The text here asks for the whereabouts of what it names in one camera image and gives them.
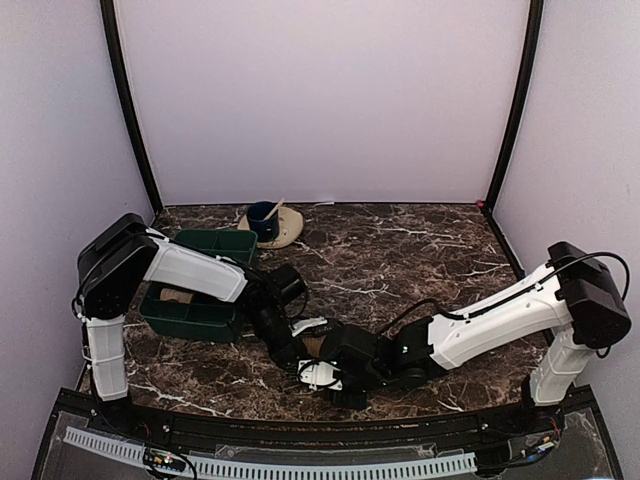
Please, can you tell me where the black right corner post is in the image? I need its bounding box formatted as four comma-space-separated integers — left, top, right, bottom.
483, 0, 544, 217

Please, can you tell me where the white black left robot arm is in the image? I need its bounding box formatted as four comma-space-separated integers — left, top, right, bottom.
71, 213, 307, 436

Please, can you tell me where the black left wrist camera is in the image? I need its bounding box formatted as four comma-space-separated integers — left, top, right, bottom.
292, 316, 342, 337

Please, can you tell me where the green plastic divided tray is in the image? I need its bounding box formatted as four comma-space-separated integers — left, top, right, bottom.
138, 229, 257, 344

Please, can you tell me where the black left corner post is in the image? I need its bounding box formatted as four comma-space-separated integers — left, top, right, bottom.
99, 0, 164, 214

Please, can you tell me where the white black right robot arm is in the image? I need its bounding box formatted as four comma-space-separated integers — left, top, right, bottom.
321, 242, 632, 434

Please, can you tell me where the cream ceramic saucer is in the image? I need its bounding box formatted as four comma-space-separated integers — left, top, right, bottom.
237, 206, 305, 250

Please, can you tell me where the black corner post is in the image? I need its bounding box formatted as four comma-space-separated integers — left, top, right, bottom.
483, 0, 544, 217
99, 0, 164, 214

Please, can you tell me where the striped cream red sock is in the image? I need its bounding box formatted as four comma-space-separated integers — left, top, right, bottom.
159, 287, 210, 305

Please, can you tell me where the tan brown sock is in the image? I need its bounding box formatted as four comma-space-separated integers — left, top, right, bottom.
301, 335, 333, 360

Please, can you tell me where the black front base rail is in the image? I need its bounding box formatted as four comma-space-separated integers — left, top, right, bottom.
39, 387, 610, 454

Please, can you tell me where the white slotted cable duct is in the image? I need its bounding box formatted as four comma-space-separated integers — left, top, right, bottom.
63, 426, 477, 480

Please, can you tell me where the blue enamel mug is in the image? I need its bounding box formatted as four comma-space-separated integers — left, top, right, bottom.
246, 201, 279, 243

